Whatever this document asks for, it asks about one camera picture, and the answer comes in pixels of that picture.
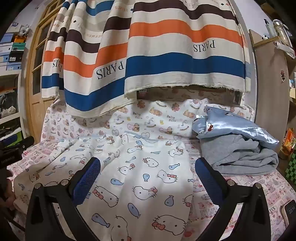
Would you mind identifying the white shelf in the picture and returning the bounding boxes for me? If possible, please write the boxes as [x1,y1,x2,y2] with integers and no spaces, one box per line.
[0,70,27,139]

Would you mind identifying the phone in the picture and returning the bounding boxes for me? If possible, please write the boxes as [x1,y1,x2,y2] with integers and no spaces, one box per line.
[280,200,296,230]

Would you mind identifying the bear print sheet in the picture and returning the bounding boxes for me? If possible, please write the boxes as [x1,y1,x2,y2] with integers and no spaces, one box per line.
[44,91,255,142]

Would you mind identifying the white cat print pants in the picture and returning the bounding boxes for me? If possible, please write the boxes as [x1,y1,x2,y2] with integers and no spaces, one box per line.
[13,132,195,241]

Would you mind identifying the stack of shoe boxes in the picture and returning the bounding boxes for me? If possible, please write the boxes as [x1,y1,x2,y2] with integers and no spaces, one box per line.
[0,21,31,72]

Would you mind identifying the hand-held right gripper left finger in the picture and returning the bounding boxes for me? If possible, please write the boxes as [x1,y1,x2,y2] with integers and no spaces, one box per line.
[25,157,130,241]

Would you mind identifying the blue satin garment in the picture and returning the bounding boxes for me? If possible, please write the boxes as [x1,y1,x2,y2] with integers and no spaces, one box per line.
[192,107,280,150]

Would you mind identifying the pink print bed sheet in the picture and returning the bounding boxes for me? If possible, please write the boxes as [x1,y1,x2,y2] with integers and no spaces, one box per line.
[7,137,292,241]

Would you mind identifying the white bottle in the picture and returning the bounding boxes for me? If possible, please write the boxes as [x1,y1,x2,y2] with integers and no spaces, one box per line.
[264,19,274,37]

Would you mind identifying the wooden cabinet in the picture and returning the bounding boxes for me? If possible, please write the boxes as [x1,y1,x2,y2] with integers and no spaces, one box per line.
[248,29,292,139]

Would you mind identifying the grey sweatshirt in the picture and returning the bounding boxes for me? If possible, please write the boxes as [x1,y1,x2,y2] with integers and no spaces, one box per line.
[199,134,279,176]

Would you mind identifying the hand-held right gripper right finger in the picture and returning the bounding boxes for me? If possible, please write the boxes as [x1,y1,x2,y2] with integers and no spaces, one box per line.
[195,158,271,241]

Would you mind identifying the glass jar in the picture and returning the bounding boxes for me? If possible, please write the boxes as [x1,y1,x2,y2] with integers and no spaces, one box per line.
[273,20,289,47]

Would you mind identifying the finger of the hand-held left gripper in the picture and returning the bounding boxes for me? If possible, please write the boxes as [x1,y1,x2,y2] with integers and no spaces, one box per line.
[14,136,35,149]

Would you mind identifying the green checkered box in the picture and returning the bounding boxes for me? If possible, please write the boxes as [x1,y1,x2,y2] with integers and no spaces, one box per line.
[288,152,296,176]

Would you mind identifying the wooden door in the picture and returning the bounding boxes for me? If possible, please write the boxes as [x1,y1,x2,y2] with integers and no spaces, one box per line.
[24,0,70,144]

